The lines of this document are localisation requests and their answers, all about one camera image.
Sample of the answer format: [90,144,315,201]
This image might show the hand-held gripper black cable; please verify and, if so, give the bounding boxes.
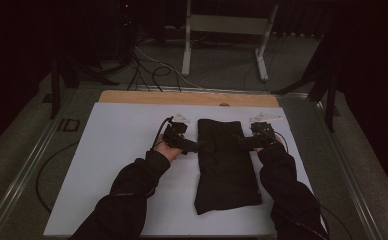
[151,115,175,151]
[265,128,290,154]

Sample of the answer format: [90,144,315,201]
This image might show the dark equipment tower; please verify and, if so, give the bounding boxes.
[115,0,140,64]

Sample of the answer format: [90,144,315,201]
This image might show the white metal stand frame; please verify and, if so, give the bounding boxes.
[181,0,280,82]

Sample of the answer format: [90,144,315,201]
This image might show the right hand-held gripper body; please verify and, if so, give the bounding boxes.
[249,112,284,150]

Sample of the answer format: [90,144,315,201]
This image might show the black shorts with blue print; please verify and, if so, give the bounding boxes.
[194,118,263,216]

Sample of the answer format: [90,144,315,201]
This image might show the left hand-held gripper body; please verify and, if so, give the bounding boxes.
[162,112,192,155]

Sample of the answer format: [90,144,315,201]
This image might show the white floor cable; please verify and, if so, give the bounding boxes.
[133,44,203,89]

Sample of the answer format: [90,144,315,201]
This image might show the person's right hand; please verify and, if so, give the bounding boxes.
[253,132,285,153]

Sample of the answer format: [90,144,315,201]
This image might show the person's left hand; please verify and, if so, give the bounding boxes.
[153,134,184,164]

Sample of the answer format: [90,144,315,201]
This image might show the right hand-held gripper black cable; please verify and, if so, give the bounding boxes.
[265,128,290,154]

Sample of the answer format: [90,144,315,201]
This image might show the left hand-held gripper black cable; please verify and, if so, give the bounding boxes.
[151,115,175,151]

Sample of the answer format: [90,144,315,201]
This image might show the looped black floor cable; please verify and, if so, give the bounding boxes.
[150,65,183,93]

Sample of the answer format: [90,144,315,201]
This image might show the black stand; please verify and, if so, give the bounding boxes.
[50,56,120,120]
[271,33,341,134]

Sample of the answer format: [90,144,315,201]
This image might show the metal floor rail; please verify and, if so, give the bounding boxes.
[0,89,80,240]
[310,96,383,240]
[128,84,310,100]

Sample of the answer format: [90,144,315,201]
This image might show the white table mat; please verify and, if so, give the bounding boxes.
[43,101,328,238]

